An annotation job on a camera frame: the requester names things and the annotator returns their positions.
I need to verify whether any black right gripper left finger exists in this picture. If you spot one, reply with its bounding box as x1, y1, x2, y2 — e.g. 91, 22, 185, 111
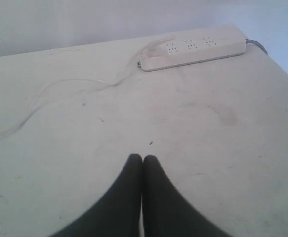
53, 154, 143, 237

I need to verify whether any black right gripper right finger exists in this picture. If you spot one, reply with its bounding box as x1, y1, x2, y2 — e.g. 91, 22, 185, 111
142, 155, 229, 237

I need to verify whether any white plug adapter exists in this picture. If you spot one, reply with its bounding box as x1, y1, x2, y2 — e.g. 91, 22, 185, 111
146, 35, 175, 58

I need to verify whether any white power strip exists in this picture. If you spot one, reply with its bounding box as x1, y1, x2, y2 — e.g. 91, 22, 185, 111
137, 34, 246, 72

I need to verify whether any white lamp power cable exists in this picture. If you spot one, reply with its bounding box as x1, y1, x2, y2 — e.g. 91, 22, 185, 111
0, 45, 149, 147

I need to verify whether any grey power strip cable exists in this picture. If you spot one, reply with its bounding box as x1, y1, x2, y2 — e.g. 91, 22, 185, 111
244, 39, 268, 54

